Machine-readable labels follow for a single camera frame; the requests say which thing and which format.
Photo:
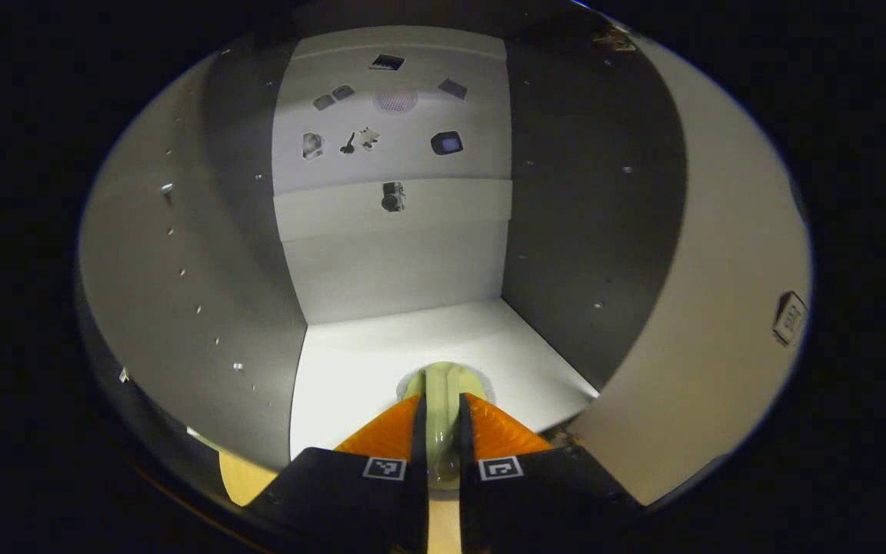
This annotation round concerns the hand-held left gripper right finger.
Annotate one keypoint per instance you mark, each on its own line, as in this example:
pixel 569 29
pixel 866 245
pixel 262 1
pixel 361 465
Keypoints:
pixel 470 512

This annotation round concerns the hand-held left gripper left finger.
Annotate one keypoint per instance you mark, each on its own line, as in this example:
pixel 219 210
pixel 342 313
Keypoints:
pixel 416 512

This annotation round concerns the green bottle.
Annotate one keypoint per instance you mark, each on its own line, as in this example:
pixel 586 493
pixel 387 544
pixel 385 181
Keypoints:
pixel 441 431

